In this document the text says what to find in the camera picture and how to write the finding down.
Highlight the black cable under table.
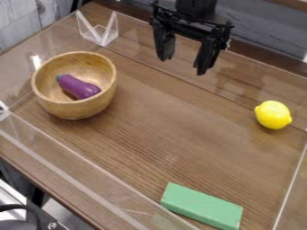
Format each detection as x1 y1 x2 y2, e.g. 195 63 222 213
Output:
0 204 42 230

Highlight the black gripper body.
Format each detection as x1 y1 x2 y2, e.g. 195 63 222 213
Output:
150 0 234 42

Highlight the clear acrylic table barrier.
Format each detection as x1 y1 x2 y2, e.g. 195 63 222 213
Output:
0 16 307 230

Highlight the green rectangular sponge block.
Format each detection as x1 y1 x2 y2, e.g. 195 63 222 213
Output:
161 182 244 230

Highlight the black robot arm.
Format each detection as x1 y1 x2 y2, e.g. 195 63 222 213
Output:
150 0 234 75

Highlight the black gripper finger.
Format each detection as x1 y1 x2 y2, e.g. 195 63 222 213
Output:
154 23 175 61
194 37 221 75

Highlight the yellow toy lemon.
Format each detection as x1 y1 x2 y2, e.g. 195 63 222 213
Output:
254 101 293 130

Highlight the clear acrylic corner bracket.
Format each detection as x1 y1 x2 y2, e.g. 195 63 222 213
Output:
77 11 119 47

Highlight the purple toy eggplant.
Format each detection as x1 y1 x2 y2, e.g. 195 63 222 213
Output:
57 75 101 100

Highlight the brown wooden bowl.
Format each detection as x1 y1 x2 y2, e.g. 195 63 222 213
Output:
31 51 117 119

